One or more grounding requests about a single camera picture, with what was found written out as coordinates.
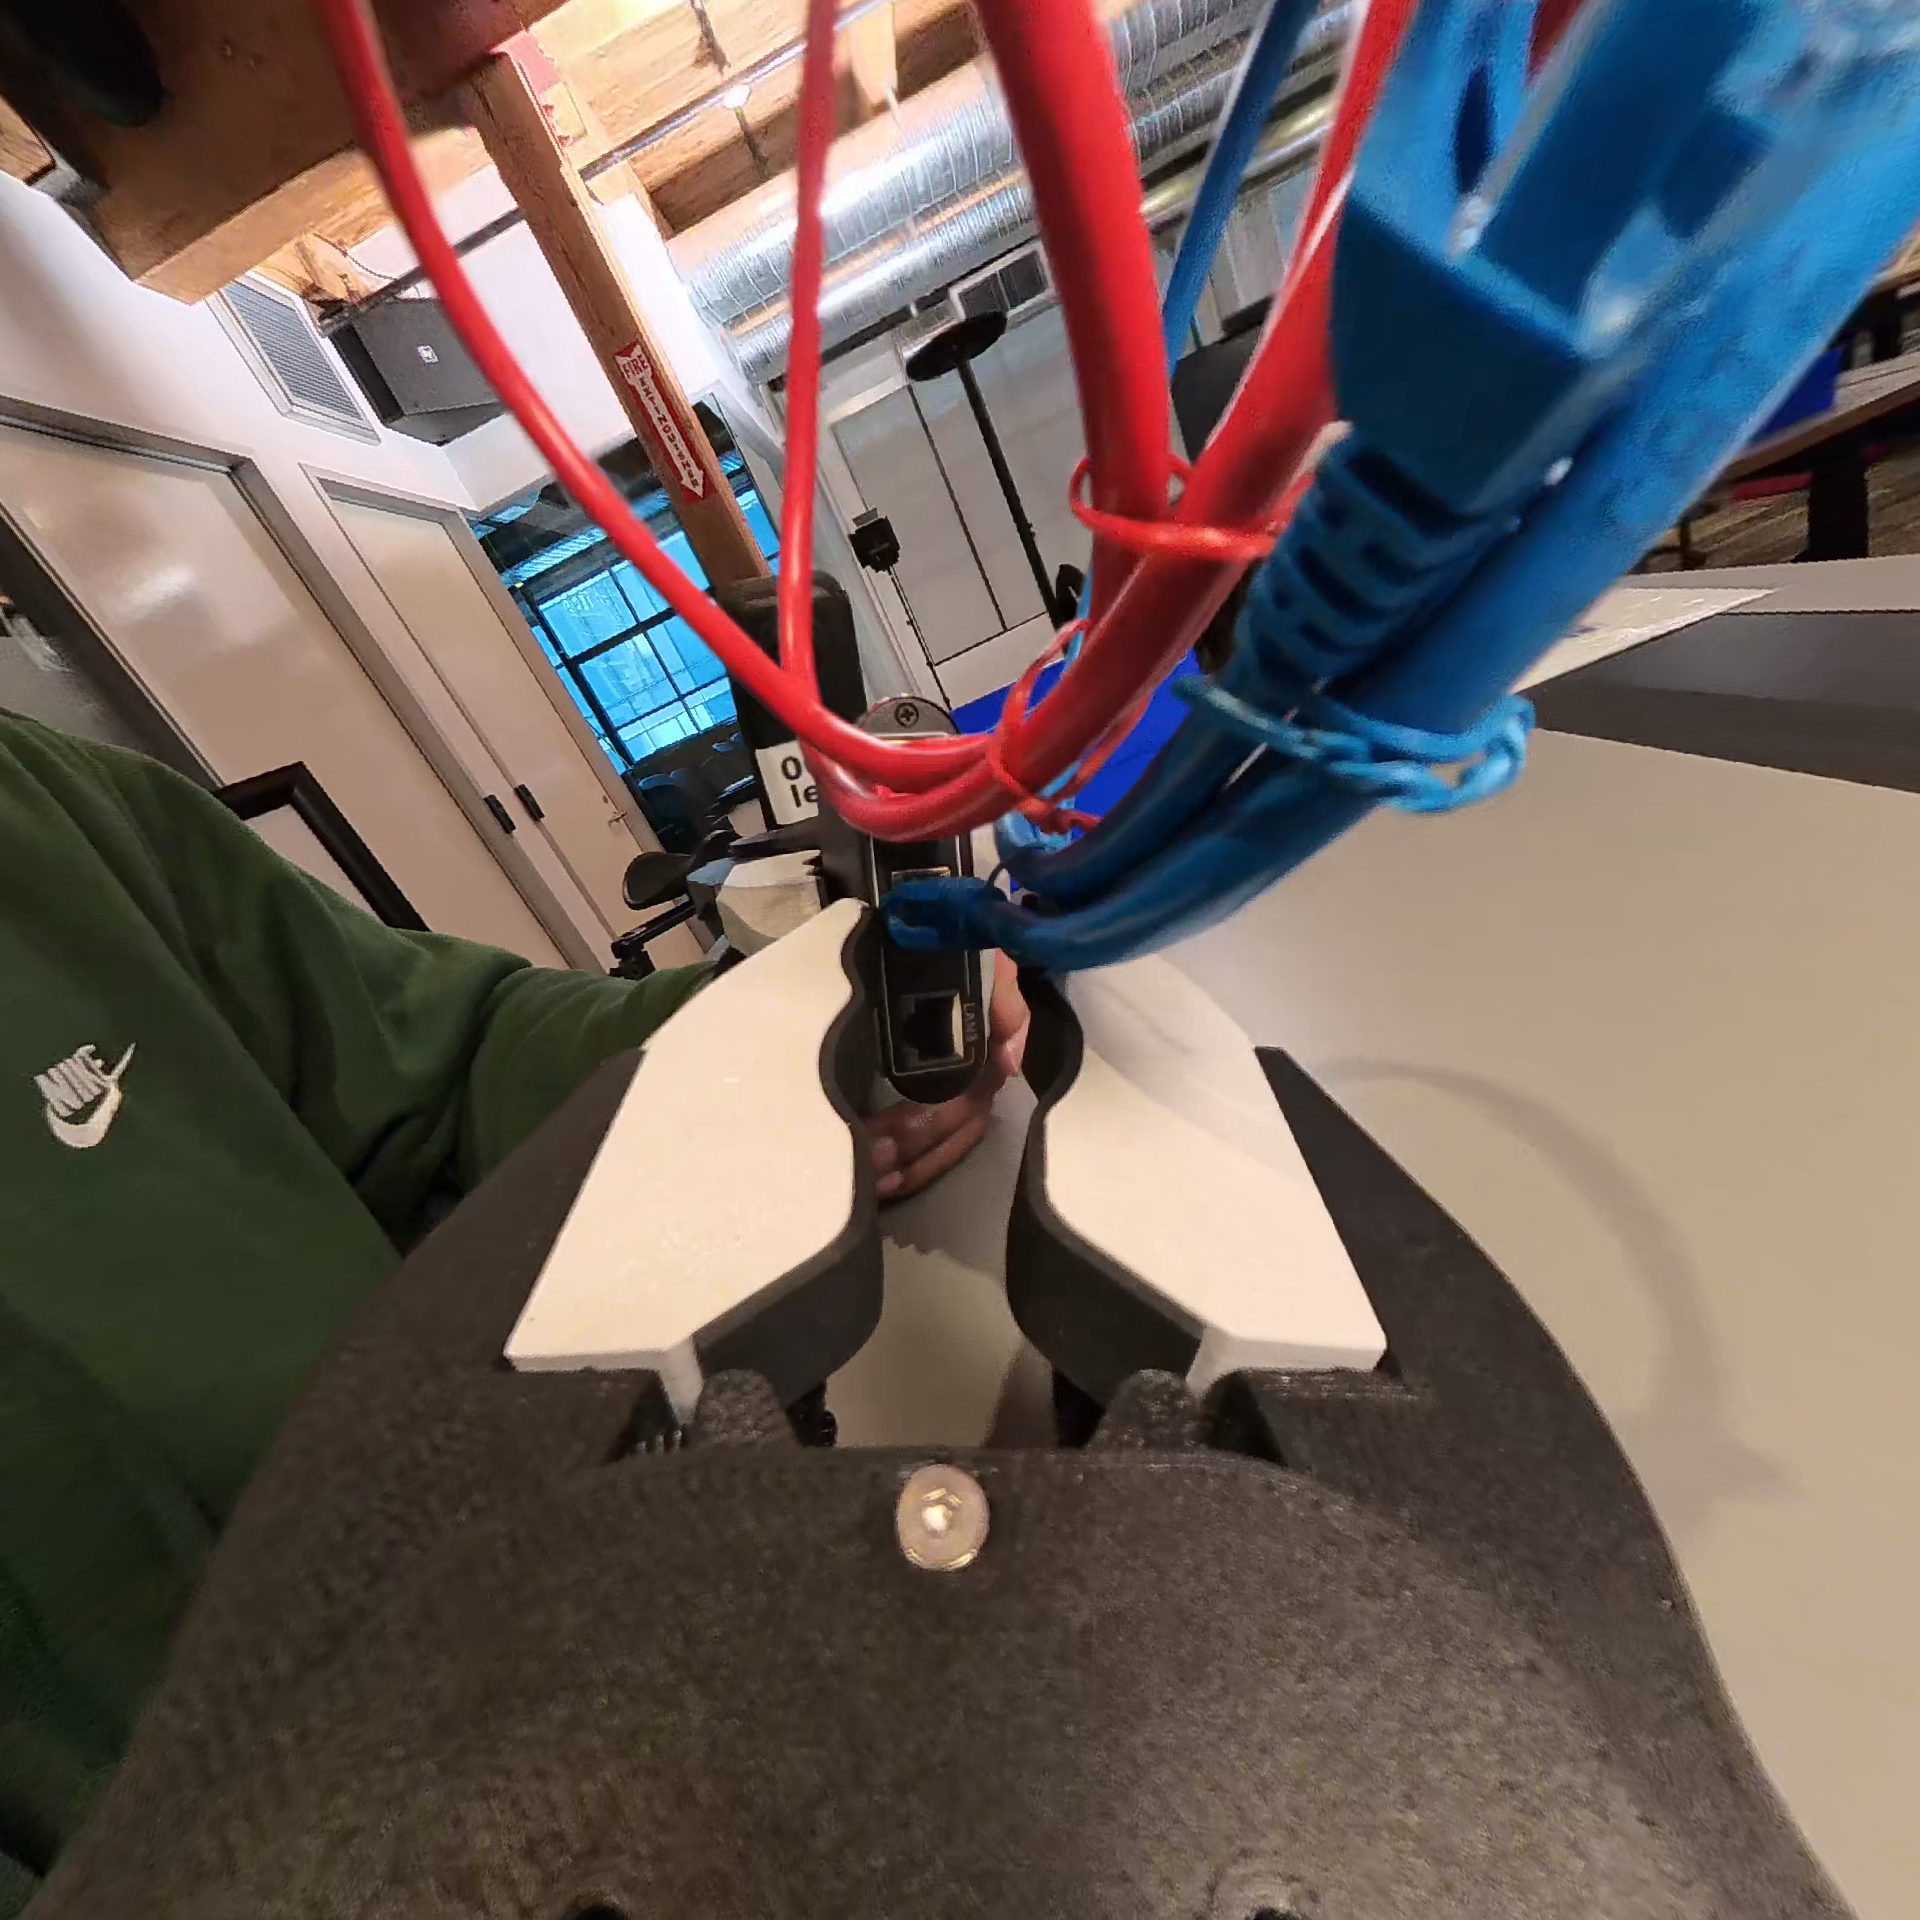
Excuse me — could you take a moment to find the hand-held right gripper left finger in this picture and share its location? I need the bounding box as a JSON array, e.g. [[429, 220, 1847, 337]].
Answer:
[[503, 900, 886, 1427]]

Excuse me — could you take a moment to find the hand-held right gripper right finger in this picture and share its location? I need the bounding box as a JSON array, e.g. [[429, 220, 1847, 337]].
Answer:
[[1005, 958, 1389, 1427]]

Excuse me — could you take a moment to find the black ethernet switch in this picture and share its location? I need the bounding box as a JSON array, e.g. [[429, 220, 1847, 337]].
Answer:
[[854, 692, 999, 1110]]

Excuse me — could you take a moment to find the red ethernet cable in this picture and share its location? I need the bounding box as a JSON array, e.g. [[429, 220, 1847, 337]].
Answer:
[[323, 0, 1419, 842]]

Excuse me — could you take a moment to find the blue ethernet cable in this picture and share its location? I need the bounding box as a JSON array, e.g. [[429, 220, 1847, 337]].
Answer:
[[878, 0, 1920, 962]]

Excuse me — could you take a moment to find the person's left forearm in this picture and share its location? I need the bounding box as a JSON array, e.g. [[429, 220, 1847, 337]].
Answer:
[[345, 922, 721, 1249]]

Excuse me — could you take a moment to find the person's left hand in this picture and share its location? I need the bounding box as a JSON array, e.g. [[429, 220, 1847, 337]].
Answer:
[[872, 977, 1039, 1203]]

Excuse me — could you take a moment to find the black loudspeaker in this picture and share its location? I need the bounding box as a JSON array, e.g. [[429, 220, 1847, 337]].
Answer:
[[328, 300, 505, 444]]

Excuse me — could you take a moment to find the green hoodie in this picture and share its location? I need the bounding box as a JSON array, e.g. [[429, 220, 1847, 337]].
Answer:
[[0, 711, 495, 1878]]

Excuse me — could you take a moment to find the laminated paper sheet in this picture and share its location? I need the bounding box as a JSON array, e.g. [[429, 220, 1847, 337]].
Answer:
[[1516, 586, 1771, 692]]

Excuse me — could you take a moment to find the wooden post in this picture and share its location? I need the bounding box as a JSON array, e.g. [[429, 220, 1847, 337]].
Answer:
[[456, 46, 774, 594]]

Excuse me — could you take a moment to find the silver air duct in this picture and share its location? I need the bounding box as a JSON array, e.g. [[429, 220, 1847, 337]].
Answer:
[[667, 0, 1352, 332]]

